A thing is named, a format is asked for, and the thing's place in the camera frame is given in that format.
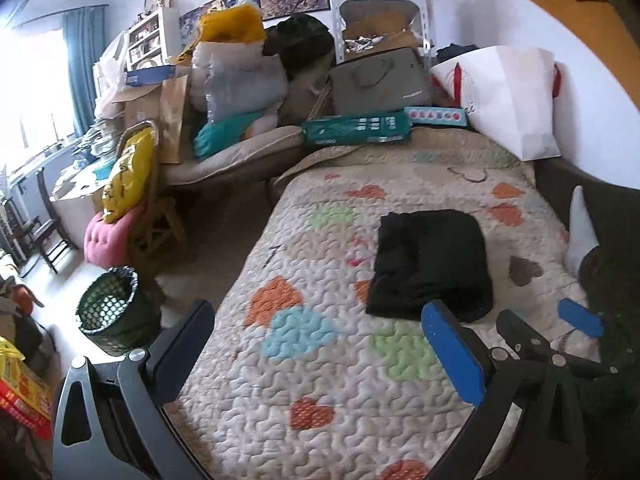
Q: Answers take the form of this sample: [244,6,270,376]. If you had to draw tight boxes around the black pants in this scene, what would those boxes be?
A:
[366,209,494,323]

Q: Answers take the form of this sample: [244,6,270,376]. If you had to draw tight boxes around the white sock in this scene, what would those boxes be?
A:
[564,185,599,278]

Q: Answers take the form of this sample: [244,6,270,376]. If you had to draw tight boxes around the yellow red printed box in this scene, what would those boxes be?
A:
[0,338,52,440]

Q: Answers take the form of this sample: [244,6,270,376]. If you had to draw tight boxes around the green mesh waste basket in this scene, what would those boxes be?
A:
[75,266,166,356]

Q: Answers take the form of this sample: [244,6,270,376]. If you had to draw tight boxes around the pink round cushion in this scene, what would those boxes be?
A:
[84,205,143,269]

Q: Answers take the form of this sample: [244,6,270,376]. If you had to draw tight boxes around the heart patterned quilt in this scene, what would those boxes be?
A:
[169,129,599,479]

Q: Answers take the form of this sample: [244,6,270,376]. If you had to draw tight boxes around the dark wooden chair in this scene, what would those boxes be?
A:
[27,167,78,274]

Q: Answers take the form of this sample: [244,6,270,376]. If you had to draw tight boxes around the light blue shapes box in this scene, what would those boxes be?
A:
[404,106,468,128]

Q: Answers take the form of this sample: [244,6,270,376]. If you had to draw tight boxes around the yellow plastic bag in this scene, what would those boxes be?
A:
[102,127,154,223]

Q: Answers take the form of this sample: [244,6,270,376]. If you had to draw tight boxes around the green long box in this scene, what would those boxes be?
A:
[302,110,411,146]

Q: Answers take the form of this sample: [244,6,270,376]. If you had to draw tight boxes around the grey laptop bag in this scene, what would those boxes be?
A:
[330,47,432,115]

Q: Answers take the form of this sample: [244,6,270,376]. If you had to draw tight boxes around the beige cushion pad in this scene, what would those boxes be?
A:
[162,126,304,186]

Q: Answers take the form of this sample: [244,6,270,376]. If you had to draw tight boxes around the teal folded cloth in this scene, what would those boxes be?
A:
[193,110,266,159]

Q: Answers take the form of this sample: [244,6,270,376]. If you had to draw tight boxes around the brown paper bag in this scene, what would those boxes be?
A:
[160,75,191,165]

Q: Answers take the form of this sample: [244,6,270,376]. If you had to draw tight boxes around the white metal shelf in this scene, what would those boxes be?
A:
[331,0,433,67]

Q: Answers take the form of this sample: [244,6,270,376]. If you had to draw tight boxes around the black bag on pile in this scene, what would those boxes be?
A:
[262,13,334,80]

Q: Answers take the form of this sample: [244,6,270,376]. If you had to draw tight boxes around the grey plastic wrapped bundle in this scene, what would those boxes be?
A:
[205,55,288,122]

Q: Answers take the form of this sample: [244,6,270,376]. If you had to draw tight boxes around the white bookshelf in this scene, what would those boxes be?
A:
[126,8,182,72]

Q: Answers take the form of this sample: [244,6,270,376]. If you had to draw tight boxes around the teal curtain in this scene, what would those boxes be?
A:
[62,6,106,136]

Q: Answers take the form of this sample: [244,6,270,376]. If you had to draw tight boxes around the yellow bag on pile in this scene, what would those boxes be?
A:
[195,2,267,44]

